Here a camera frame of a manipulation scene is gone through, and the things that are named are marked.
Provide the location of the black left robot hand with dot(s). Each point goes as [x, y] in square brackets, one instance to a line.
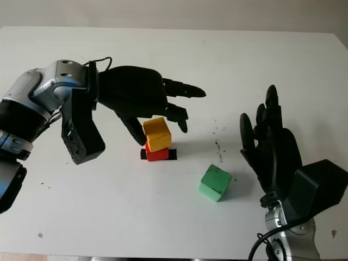
[133, 89]

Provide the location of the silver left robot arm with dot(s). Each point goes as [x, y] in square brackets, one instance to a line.
[30, 92]

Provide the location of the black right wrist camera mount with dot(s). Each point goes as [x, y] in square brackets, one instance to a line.
[315, 190]

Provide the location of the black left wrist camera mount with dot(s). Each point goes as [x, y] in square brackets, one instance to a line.
[81, 136]

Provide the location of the black tape strip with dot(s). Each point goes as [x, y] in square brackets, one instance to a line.
[173, 154]

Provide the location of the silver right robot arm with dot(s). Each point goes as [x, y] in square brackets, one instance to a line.
[293, 239]

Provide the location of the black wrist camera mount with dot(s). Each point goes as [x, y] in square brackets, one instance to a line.
[315, 190]
[81, 136]

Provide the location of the red wooden block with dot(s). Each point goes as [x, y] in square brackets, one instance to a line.
[156, 155]

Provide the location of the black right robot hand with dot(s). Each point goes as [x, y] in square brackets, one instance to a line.
[277, 160]

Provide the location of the yellow wooden block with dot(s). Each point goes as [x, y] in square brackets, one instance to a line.
[157, 134]

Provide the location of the green wooden block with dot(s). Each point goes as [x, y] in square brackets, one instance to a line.
[214, 182]

